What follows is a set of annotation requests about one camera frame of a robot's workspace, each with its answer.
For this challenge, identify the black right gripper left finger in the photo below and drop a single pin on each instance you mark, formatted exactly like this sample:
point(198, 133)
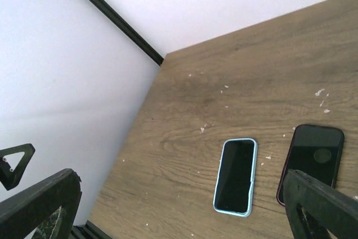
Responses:
point(47, 209)

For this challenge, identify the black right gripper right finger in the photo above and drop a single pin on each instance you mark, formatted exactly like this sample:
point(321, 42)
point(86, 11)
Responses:
point(315, 210)

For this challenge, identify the black frame post left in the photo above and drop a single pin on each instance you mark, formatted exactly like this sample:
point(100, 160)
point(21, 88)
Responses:
point(128, 30)

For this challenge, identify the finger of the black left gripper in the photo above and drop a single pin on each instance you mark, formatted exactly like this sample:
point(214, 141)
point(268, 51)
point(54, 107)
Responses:
point(11, 175)

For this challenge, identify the magenta phone black screen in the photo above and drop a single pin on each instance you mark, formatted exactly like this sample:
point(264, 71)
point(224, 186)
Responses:
point(315, 150)

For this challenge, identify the light blue phone case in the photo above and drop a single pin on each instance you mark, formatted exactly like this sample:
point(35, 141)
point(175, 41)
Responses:
point(253, 177)

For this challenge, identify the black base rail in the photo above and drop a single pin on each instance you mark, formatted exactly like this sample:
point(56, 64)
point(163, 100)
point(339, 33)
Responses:
point(88, 231)

